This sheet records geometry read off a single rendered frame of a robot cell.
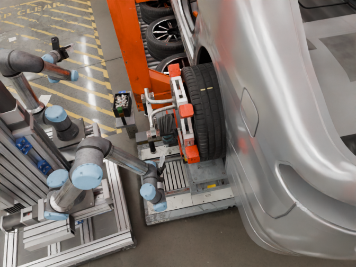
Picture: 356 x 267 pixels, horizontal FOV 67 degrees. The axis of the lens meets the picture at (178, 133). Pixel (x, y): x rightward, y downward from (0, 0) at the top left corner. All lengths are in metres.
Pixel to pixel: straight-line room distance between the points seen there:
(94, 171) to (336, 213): 0.87
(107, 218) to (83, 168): 1.21
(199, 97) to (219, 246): 1.27
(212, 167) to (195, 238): 0.60
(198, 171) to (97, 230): 0.93
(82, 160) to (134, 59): 1.06
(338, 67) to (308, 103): 1.25
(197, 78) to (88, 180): 0.88
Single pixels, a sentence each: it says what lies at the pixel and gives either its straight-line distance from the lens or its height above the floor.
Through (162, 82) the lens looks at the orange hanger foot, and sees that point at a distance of 2.22.
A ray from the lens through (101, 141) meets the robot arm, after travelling 1.23.
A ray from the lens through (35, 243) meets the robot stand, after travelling 1.84.
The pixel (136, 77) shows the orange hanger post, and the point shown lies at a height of 0.90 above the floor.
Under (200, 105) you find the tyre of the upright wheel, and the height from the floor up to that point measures 1.13.
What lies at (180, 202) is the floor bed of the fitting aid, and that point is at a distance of 2.37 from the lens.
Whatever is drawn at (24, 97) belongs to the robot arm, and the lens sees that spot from 1.87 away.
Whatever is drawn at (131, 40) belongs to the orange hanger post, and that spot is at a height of 1.23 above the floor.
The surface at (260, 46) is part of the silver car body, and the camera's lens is 1.01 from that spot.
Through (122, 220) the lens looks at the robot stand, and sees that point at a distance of 2.23.
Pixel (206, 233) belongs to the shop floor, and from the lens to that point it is 2.36.
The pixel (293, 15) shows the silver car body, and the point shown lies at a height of 1.75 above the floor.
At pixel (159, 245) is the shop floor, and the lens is 2.36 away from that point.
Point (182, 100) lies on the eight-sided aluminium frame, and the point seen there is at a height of 1.12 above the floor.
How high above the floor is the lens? 2.26
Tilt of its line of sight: 53 degrees down
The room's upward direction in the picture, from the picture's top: 7 degrees counter-clockwise
